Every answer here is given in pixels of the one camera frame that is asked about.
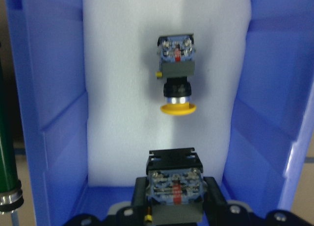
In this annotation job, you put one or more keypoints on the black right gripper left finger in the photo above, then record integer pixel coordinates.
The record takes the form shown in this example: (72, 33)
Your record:
(139, 201)

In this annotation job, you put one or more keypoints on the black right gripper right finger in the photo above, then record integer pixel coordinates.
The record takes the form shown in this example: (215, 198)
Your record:
(214, 205)

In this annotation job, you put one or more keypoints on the red mushroom push button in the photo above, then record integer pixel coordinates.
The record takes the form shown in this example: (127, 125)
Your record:
(175, 191)

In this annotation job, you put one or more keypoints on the yellow mushroom push button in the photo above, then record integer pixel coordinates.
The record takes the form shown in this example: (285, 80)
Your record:
(176, 64)

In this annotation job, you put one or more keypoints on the blue plastic bin right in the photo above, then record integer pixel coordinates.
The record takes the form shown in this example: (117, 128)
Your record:
(271, 123)

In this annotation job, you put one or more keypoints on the white foam pad right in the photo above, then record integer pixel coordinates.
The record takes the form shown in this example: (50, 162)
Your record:
(124, 96)

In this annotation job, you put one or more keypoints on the green conveyor belt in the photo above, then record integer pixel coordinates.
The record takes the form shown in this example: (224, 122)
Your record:
(11, 194)

